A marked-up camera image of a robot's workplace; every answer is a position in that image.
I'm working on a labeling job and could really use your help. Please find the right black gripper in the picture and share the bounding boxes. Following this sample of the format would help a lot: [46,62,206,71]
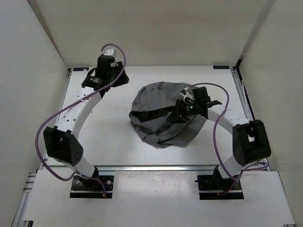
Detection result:
[166,99,200,123]

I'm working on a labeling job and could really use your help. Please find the grey pleated skirt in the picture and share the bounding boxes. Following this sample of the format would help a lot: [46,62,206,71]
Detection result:
[129,81,206,148]

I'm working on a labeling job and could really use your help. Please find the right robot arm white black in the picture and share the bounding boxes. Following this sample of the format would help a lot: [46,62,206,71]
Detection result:
[167,87,271,191]

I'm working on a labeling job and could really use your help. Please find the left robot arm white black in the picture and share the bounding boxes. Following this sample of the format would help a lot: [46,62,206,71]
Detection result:
[43,46,129,189]

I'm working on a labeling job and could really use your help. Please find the left blue corner label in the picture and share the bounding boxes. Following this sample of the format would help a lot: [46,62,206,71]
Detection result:
[73,67,89,71]

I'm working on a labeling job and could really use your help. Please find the blue corner label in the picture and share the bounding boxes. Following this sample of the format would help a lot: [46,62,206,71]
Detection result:
[73,67,89,71]
[213,65,230,70]

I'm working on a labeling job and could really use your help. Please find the right blue corner label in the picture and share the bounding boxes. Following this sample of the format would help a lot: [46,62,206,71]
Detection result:
[213,65,230,70]

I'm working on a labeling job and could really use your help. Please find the white front cover board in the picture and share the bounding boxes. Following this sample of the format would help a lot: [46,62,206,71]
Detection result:
[24,170,295,227]

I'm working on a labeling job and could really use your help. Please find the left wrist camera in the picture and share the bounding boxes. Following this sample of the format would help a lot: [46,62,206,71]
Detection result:
[102,48,117,58]

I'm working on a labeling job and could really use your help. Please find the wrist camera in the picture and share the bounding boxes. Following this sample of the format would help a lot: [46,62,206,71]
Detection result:
[102,48,117,58]
[180,88,193,100]

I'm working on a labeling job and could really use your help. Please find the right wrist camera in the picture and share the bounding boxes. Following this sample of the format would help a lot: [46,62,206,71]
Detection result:
[180,88,193,100]

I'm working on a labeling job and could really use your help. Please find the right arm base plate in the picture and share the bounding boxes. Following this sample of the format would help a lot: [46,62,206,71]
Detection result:
[195,175,244,201]

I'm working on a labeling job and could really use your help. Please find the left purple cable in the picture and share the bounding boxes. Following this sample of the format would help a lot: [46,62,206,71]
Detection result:
[35,43,127,199]

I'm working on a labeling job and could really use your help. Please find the purple cable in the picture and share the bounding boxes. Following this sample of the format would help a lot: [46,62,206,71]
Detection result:
[35,43,127,199]
[181,82,269,196]

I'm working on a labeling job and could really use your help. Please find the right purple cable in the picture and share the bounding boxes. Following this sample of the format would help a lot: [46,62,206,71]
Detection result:
[181,82,269,196]

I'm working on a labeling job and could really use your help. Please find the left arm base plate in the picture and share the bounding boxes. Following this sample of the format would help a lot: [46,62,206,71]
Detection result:
[70,175,114,199]

